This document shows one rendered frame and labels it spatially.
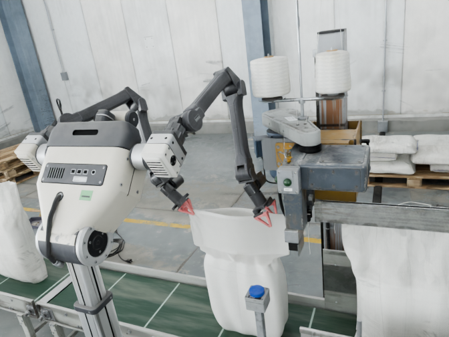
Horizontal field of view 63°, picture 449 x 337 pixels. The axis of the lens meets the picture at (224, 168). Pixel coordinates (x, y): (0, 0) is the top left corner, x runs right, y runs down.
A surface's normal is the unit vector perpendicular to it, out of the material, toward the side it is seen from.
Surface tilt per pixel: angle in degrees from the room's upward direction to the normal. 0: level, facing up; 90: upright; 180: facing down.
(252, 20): 90
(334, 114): 90
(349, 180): 90
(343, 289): 90
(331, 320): 0
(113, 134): 50
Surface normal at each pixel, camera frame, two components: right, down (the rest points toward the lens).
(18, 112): 0.91, 0.03
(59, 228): -0.38, -0.33
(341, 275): -0.39, 0.36
